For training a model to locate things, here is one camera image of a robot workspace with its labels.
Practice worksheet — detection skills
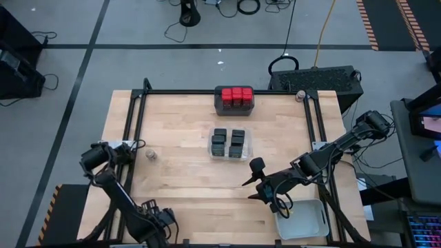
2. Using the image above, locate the black hanging cable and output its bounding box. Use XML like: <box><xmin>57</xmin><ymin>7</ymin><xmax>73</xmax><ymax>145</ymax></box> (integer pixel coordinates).
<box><xmin>282</xmin><ymin>0</ymin><xmax>298</xmax><ymax>56</ymax></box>

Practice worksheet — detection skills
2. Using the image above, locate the black floor cable coil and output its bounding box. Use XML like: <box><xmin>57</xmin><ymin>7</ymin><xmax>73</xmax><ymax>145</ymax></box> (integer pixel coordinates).
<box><xmin>267</xmin><ymin>54</ymin><xmax>300</xmax><ymax>77</ymax></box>

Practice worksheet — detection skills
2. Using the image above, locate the dark grey translucent bin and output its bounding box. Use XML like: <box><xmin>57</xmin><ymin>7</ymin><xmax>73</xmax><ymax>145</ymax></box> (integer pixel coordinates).
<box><xmin>214</xmin><ymin>85</ymin><xmax>256</xmax><ymax>117</ymax></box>

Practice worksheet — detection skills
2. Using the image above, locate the yellow hanging cable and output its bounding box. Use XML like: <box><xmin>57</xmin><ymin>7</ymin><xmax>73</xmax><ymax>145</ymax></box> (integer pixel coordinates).
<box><xmin>312</xmin><ymin>0</ymin><xmax>337</xmax><ymax>68</ymax></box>

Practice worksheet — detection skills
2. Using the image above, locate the black computer keyboard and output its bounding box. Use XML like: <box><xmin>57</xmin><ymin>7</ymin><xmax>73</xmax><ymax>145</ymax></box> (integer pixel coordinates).
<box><xmin>407</xmin><ymin>214</ymin><xmax>441</xmax><ymax>248</ymax></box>

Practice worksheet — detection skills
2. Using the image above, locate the black floor stand base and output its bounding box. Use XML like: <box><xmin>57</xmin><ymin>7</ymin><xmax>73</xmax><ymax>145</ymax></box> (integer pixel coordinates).
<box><xmin>178</xmin><ymin>0</ymin><xmax>202</xmax><ymax>28</ymax></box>

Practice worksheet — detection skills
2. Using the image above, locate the black equipment case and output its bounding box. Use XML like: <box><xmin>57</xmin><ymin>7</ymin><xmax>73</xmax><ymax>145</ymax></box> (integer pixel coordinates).
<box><xmin>0</xmin><ymin>6</ymin><xmax>45</xmax><ymax>66</ymax></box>
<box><xmin>0</xmin><ymin>48</ymin><xmax>47</xmax><ymax>101</ymax></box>

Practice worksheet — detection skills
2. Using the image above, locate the clear plastic bin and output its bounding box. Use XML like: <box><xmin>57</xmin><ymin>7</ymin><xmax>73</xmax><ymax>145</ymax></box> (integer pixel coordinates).
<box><xmin>206</xmin><ymin>126</ymin><xmax>254</xmax><ymax>163</ymax></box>

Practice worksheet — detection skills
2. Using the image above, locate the small black desk device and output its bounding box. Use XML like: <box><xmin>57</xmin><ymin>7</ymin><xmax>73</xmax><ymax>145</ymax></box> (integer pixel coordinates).
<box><xmin>419</xmin><ymin>144</ymin><xmax>439</xmax><ymax>163</ymax></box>

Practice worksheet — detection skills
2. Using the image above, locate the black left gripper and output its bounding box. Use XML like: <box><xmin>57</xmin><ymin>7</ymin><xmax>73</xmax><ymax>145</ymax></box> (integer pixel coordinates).
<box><xmin>141</xmin><ymin>198</ymin><xmax>178</xmax><ymax>239</ymax></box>

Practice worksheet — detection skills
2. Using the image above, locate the grey desk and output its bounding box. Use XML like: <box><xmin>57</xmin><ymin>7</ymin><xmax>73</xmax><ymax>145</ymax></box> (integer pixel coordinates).
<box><xmin>390</xmin><ymin>98</ymin><xmax>441</xmax><ymax>207</ymax></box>

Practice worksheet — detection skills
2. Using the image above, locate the black aluminium table frame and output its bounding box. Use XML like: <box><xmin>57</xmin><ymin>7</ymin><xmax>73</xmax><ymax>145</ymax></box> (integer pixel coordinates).
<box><xmin>78</xmin><ymin>77</ymin><xmax>371</xmax><ymax>248</ymax></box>

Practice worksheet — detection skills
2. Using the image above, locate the black perforated computer case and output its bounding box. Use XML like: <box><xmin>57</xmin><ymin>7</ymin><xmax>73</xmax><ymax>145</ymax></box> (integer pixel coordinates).
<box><xmin>267</xmin><ymin>65</ymin><xmax>365</xmax><ymax>114</ymax></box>

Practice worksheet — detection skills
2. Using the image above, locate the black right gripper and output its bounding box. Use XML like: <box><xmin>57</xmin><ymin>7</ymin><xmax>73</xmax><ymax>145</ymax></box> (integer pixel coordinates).
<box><xmin>241</xmin><ymin>157</ymin><xmax>301</xmax><ymax>214</ymax></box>

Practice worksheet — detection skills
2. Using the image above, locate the white plastic bin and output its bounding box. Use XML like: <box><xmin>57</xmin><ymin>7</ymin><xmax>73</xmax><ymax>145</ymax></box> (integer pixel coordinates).
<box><xmin>274</xmin><ymin>198</ymin><xmax>331</xmax><ymax>241</ymax></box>

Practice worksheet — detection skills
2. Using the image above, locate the black mat with orange stripes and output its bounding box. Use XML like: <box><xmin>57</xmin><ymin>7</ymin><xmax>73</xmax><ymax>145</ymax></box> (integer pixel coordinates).
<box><xmin>356</xmin><ymin>0</ymin><xmax>431</xmax><ymax>52</ymax></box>
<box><xmin>37</xmin><ymin>183</ymin><xmax>91</xmax><ymax>247</ymax></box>

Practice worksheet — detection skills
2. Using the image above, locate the black computer monitor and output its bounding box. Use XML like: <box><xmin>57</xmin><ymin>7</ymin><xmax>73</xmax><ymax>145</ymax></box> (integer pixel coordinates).
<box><xmin>408</xmin><ymin>82</ymin><xmax>441</xmax><ymax>141</ymax></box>

